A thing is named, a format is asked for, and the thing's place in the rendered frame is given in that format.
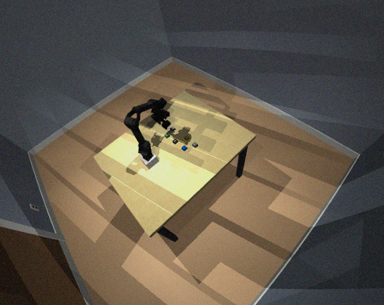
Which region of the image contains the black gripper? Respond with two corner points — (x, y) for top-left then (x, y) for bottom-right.
(151, 113), (171, 129)

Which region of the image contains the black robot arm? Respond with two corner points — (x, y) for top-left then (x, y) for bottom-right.
(124, 97), (170, 161)

